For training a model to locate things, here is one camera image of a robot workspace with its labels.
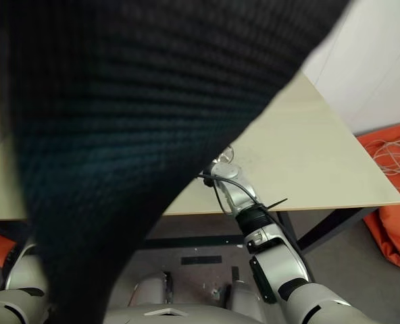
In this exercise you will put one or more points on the silver right robot leg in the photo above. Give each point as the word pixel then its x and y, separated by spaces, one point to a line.
pixel 244 300

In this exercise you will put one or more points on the black floor tape strip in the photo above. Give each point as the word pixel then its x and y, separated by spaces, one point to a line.
pixel 201 260

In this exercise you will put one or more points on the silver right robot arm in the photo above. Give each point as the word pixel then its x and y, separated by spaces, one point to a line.
pixel 274 256

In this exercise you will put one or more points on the black metal table frame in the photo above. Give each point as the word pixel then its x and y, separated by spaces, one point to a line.
pixel 335 226

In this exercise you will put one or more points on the silver robot torso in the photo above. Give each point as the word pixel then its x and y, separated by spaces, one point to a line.
pixel 200 315

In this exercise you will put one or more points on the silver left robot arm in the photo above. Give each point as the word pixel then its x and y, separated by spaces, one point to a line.
pixel 21 270

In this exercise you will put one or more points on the black knitted cloth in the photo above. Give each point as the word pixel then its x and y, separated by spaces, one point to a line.
pixel 136 118

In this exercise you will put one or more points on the small green floor debris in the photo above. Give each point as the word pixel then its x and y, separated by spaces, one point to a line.
pixel 216 292

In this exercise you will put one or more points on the silver robot leg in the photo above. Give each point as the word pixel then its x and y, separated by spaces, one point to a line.
pixel 244 300
pixel 149 290

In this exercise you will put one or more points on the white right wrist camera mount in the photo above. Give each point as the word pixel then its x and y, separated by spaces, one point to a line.
pixel 224 156

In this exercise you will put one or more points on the silver left robot leg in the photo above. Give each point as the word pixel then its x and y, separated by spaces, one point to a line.
pixel 149 290

